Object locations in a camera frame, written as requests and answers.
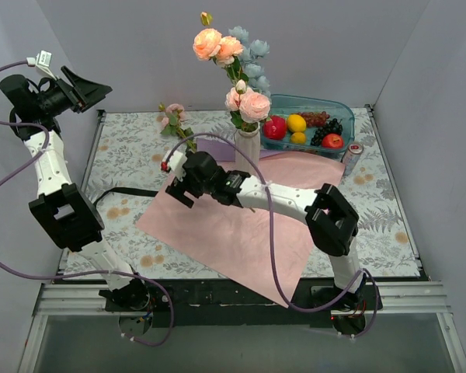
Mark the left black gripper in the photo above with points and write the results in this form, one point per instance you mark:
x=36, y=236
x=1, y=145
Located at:
x=74, y=99

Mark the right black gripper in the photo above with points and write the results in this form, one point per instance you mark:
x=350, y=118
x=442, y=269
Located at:
x=179, y=192

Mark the white ribbed vase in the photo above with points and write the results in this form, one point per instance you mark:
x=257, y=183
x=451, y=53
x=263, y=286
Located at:
x=249, y=144

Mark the pink flower stem with bud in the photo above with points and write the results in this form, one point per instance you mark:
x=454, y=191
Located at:
x=171, y=119

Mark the black ribbon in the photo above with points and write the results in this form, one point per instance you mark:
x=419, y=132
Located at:
x=127, y=191

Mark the white pink flower stem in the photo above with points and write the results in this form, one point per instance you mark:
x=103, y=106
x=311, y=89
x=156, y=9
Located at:
x=247, y=108

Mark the purple pink wrapping paper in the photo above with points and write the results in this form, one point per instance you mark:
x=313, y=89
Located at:
x=235, y=241

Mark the peach flower stem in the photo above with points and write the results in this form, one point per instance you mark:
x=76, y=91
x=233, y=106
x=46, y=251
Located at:
x=210, y=45

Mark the blue flower stem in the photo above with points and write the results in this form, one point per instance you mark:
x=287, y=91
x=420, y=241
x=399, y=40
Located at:
x=251, y=60

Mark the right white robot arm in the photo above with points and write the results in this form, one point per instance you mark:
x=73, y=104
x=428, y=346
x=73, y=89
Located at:
x=331, y=220

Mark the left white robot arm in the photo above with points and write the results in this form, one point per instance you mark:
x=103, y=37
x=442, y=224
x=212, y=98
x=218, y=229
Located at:
x=63, y=211

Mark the floral tablecloth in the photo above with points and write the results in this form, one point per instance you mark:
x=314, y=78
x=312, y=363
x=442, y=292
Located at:
x=128, y=150

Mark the red dragon fruit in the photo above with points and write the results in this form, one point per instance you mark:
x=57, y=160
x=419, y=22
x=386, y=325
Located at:
x=275, y=128

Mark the small yellow lemon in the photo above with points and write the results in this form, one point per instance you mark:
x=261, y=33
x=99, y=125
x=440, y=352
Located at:
x=298, y=138

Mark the teal plastic basket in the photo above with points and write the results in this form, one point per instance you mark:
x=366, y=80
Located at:
x=285, y=105

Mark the red grapes bunch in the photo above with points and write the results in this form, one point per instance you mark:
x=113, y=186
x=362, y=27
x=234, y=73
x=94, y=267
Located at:
x=315, y=119

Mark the red apple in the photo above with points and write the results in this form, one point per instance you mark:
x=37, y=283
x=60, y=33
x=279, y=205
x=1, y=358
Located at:
x=333, y=141

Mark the black grapes bunch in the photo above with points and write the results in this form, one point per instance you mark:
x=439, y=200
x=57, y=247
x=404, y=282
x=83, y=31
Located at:
x=332, y=127

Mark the silver drink can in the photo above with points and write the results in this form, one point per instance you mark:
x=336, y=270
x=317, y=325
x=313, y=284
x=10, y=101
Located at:
x=351, y=156

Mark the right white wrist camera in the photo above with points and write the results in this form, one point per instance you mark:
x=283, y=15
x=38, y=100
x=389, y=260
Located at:
x=173, y=162

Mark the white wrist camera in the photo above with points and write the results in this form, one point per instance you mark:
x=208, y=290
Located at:
x=173, y=162
x=41, y=62

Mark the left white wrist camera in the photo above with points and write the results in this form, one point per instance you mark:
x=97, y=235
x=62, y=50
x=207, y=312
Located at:
x=41, y=62

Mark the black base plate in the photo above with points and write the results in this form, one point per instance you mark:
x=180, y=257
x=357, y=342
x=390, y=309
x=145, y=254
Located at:
x=227, y=303

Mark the aluminium frame rail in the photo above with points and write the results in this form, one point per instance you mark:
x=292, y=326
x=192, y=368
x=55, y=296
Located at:
x=393, y=296

